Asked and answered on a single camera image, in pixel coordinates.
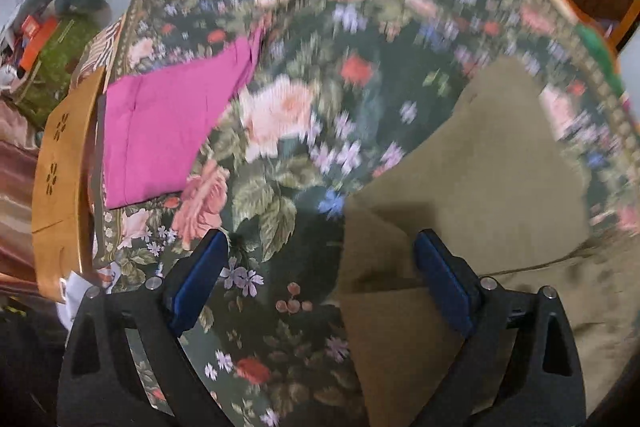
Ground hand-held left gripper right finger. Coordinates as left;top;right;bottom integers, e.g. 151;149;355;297
405;228;587;427

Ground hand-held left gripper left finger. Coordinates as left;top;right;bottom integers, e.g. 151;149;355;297
56;228;232;427

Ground olive green pants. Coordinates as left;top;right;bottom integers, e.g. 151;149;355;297
332;57;640;427

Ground magenta folded cloth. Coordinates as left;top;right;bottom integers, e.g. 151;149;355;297
101;29;266;210

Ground wooden lap desk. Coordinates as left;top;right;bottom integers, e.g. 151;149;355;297
31;66;107;304

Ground pink brown curtain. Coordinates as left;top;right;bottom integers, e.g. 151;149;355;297
0;107;43;293

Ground dark floral blanket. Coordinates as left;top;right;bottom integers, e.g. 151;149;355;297
90;0;640;427

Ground red striped cloth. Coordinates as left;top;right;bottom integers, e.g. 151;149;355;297
75;19;128;78

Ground green patterned storage box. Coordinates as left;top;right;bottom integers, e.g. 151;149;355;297
15;14;103;130

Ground orange box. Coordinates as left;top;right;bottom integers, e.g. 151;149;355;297
20;17;61;70

